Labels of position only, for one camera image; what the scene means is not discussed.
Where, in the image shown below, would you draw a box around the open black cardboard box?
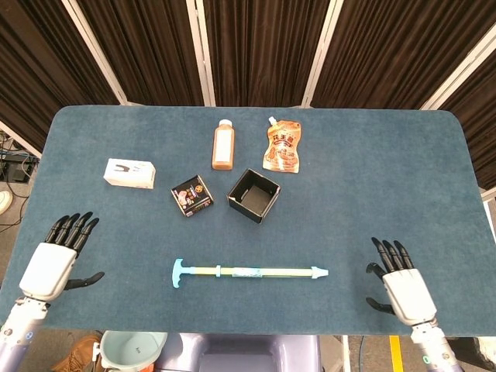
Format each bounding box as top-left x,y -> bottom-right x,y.
226,168 -> 282,226

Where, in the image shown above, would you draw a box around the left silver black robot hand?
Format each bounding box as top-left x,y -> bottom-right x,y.
18,211 -> 106,304

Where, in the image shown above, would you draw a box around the white table leg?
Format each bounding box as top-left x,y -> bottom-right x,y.
339,335 -> 352,372

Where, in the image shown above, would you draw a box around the orange juice bottle white cap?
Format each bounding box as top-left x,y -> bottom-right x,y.
211,119 -> 237,171

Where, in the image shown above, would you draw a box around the white round floor object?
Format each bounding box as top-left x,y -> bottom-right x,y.
0,189 -> 15,215

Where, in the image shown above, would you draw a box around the dark brown curtain screen panel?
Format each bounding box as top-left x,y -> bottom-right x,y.
0,0 -> 122,157
421,22 -> 496,201
185,0 -> 344,109
64,0 -> 216,107
301,0 -> 496,110

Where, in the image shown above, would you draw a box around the light blue green syringe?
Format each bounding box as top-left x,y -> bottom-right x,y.
171,258 -> 330,290

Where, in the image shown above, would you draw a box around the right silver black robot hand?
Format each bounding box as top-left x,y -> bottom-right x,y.
365,236 -> 440,327

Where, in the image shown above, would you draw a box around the orange spout pouch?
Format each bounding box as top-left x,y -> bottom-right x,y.
261,115 -> 303,176

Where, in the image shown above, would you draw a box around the white cardboard box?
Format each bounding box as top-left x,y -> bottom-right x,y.
102,157 -> 157,191

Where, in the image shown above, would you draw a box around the black printed tin can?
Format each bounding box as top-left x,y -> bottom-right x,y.
170,174 -> 215,219

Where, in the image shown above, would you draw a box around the tangle of floor cables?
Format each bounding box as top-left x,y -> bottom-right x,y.
0,130 -> 41,185

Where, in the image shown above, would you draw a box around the brown leather shoe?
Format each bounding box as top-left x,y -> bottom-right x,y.
51,333 -> 104,372

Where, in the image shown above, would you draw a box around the pale green plastic bowl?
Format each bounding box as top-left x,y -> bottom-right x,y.
98,331 -> 169,372

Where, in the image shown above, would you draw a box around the purple robot base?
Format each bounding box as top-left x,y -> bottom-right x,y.
153,332 -> 323,372

